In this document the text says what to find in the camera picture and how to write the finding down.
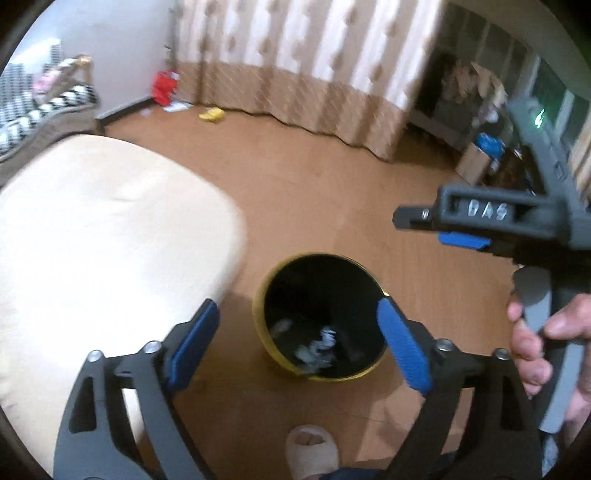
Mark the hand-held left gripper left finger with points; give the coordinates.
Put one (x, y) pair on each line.
(194, 344)

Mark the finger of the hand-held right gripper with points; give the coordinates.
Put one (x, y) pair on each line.
(461, 241)
(411, 217)

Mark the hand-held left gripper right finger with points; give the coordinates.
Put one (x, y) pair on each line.
(404, 344)

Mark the yellow bin with black liner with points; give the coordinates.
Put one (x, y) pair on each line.
(323, 295)

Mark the person's right hand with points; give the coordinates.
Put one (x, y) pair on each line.
(531, 355)

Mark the cardboard box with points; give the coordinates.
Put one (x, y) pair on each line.
(472, 162)

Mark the crumpled white paper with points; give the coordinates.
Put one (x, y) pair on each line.
(280, 328)
(318, 348)

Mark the blue plastic bag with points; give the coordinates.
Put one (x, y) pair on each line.
(490, 145)

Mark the person's dark pants leg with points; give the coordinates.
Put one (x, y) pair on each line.
(355, 475)

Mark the cluttered storage shelf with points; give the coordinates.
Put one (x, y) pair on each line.
(466, 87)

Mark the beige slipper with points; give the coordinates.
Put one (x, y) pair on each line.
(310, 450)

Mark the beige patterned curtain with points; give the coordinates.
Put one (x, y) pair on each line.
(295, 78)

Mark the yellow toy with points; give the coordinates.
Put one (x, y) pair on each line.
(211, 114)

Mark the white papers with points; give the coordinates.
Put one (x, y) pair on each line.
(176, 108)

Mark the red bag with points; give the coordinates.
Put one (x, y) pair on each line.
(165, 88)

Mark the pink clothes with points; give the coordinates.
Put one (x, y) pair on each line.
(47, 82)

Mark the black and white striped blanket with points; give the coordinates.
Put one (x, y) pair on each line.
(21, 87)

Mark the wooden frame sofa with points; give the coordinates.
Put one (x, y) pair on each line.
(55, 121)

